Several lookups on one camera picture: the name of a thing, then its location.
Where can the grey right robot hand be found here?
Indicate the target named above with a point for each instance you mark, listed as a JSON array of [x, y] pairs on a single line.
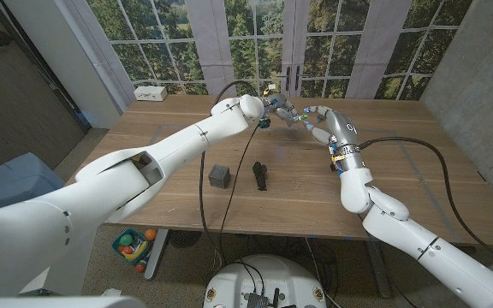
[[342, 128]]

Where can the white robot torso edge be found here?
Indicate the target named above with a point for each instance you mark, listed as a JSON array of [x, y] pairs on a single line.
[[58, 303]]

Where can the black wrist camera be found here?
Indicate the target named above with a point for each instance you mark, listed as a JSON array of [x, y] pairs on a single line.
[[335, 167], [264, 123]]

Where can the blue grey bin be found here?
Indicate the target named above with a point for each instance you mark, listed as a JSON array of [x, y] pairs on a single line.
[[15, 184]]

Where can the green white marker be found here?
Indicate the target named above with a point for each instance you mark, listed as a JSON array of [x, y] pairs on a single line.
[[303, 116]]

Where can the teal basket of toys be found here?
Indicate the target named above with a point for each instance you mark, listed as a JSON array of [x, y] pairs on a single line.
[[133, 252]]

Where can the printed window forest backdrop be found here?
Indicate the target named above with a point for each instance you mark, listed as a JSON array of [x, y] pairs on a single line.
[[246, 43]]

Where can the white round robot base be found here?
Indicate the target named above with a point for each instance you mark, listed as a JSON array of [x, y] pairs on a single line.
[[272, 274]]

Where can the grey table leg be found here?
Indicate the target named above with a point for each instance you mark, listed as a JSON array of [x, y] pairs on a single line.
[[379, 274], [156, 256]]

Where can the dark grey cube block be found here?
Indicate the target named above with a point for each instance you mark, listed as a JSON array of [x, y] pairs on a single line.
[[219, 176]]

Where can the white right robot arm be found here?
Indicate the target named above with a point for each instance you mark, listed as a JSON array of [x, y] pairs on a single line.
[[400, 231]]

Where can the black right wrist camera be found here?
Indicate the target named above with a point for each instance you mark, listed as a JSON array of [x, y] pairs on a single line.
[[335, 167]]

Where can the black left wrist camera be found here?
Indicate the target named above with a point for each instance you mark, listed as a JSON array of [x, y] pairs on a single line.
[[264, 123]]

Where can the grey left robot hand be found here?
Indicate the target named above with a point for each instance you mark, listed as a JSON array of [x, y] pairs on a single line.
[[285, 109]]

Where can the white box device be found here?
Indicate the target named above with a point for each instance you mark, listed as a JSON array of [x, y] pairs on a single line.
[[150, 93]]

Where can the round black floor fan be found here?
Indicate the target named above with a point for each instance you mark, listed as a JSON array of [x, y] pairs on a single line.
[[184, 238]]

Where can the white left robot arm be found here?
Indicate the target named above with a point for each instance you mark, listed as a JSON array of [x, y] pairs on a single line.
[[165, 149]]

